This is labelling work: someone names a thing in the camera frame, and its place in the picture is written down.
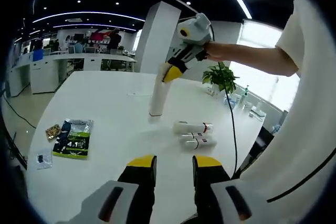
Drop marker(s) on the person's right hand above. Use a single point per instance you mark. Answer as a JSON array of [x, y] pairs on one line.
[[216, 52]]

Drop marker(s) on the small white skincare bottle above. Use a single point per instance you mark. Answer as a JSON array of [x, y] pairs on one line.
[[195, 136]]

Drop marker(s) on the small clear plastic bag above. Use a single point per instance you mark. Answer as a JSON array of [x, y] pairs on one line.
[[44, 159]]

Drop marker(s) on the blue box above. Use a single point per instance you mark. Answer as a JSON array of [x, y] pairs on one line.
[[38, 55]]

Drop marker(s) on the bright window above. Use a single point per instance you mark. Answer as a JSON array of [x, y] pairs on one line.
[[262, 32]]

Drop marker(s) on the green top pump bottle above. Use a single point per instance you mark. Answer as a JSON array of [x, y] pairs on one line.
[[243, 98]]

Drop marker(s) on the tall white skincare tube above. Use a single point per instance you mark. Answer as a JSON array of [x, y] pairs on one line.
[[157, 98]]

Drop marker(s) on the clear cap skincare bottle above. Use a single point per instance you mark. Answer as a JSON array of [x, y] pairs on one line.
[[202, 144]]

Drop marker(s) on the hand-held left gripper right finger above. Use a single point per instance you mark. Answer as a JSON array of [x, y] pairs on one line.
[[210, 182]]

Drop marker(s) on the red collar skincare bottle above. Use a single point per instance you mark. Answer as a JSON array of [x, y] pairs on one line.
[[189, 127]]

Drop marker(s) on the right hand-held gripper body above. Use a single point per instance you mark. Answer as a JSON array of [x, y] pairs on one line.
[[197, 30]]

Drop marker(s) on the gold foil snack packet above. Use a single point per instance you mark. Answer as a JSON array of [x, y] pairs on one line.
[[53, 131]]

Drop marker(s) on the long white counter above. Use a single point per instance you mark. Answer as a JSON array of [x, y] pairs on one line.
[[78, 61]]

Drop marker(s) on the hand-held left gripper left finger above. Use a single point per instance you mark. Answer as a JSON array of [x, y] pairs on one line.
[[113, 203]]

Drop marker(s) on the pink banner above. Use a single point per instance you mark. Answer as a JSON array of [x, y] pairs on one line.
[[99, 35]]

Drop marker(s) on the green potted plant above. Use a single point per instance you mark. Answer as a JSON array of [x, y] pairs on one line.
[[220, 77]]

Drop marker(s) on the green and black packet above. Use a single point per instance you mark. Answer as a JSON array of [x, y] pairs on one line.
[[76, 142]]

